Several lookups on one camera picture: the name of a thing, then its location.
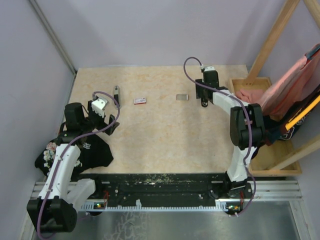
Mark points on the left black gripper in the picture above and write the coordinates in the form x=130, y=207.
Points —
x=102, y=124

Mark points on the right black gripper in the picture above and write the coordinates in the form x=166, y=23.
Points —
x=199, y=93

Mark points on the black silver stapler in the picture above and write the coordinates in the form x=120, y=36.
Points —
x=117, y=95

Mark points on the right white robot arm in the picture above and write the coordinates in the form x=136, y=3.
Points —
x=246, y=129

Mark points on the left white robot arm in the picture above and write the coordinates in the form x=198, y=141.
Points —
x=74, y=150

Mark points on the grey staple box tray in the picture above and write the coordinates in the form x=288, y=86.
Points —
x=182, y=97

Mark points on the black floral t-shirt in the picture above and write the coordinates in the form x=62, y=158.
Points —
x=94, y=153

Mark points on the red staple box sleeve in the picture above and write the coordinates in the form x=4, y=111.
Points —
x=139, y=101

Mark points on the dark navy garment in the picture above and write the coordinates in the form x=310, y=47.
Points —
x=285, y=128

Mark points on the wooden tray box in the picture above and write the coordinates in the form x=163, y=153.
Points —
x=267, y=156

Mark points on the pink cloth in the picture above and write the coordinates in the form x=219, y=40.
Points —
x=294, y=86

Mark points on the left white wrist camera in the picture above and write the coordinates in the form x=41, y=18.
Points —
x=99, y=105

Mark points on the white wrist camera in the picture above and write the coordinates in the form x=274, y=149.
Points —
x=99, y=105
x=206, y=68

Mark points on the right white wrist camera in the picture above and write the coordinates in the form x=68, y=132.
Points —
x=206, y=68

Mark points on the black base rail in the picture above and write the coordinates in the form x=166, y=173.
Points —
x=171, y=190

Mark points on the wooden rack frame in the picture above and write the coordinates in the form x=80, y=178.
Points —
x=279, y=25

